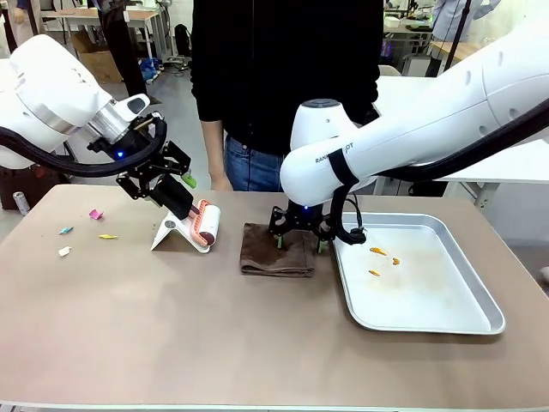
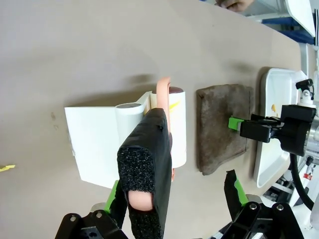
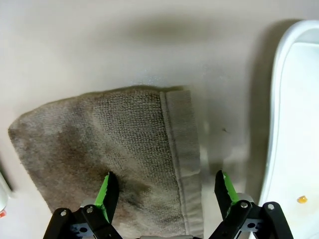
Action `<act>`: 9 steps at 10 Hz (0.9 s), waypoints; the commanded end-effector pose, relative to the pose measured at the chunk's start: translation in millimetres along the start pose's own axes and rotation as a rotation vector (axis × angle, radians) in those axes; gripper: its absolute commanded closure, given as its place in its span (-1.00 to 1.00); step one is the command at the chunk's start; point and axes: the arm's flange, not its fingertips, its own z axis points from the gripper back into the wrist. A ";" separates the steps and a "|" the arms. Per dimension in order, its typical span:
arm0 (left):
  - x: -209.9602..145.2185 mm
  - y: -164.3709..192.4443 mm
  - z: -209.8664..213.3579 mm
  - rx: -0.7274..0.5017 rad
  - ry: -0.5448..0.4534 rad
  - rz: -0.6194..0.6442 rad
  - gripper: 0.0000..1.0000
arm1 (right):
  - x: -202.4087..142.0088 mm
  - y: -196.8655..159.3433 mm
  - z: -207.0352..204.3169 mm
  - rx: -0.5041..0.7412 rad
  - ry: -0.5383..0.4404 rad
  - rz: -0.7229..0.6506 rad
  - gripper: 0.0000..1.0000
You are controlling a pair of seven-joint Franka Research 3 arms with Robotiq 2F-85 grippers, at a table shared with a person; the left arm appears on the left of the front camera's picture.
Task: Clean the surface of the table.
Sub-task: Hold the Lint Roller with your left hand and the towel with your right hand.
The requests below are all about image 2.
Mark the white side table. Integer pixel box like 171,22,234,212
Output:
285,0,319,37

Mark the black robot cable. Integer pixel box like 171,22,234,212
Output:
289,153,315,211

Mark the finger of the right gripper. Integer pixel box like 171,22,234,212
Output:
228,116,282,143
251,114,282,126

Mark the pink lint roller black handle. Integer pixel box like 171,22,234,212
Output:
116,76,187,239

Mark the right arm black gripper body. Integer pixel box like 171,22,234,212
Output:
278,104,317,157

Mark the person's right hand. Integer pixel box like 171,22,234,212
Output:
215,0,250,12

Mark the metal tray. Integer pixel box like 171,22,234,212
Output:
253,67,309,189

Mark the white folded roller stand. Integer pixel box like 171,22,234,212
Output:
64,91,153,189

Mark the brown cloth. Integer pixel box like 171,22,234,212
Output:
195,84,254,176

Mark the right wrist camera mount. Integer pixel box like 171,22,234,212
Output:
296,78,317,108

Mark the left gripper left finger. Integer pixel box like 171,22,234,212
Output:
54,179,131,239

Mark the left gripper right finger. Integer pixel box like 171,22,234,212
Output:
219,169,305,239

